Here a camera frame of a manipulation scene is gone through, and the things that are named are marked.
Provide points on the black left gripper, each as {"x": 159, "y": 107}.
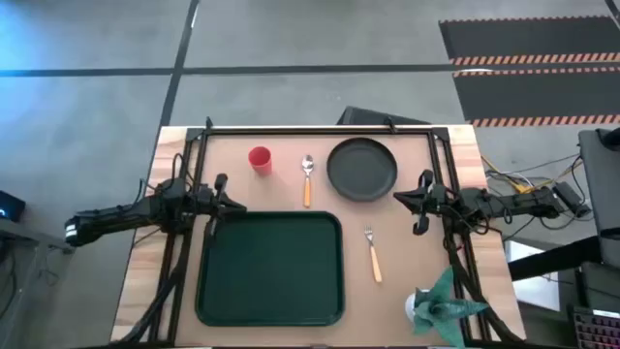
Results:
{"x": 210, "y": 203}

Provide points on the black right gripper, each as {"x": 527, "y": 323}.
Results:
{"x": 438, "y": 201}

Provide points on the red-orange plastic cup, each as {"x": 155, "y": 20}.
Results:
{"x": 260, "y": 160}

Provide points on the black round plate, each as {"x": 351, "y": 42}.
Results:
{"x": 362, "y": 169}

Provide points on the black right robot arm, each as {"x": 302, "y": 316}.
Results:
{"x": 513, "y": 203}

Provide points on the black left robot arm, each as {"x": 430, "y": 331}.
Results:
{"x": 121, "y": 215}

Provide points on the dark green plastic tray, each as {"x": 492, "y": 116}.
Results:
{"x": 271, "y": 271}

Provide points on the black flat case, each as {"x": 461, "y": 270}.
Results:
{"x": 368, "y": 117}

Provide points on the green plant in white pot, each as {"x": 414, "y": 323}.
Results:
{"x": 441, "y": 305}

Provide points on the black desk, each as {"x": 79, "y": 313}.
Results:
{"x": 557, "y": 259}

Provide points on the black power brick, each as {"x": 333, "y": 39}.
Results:
{"x": 571, "y": 199}

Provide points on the black mat with hazard stripes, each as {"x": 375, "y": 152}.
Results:
{"x": 537, "y": 94}
{"x": 528, "y": 39}

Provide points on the black device with blue light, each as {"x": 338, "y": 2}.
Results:
{"x": 10, "y": 206}

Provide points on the black keyboard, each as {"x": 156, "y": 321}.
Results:
{"x": 598, "y": 332}

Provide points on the black aluminium rig frame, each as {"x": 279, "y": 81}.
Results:
{"x": 315, "y": 131}

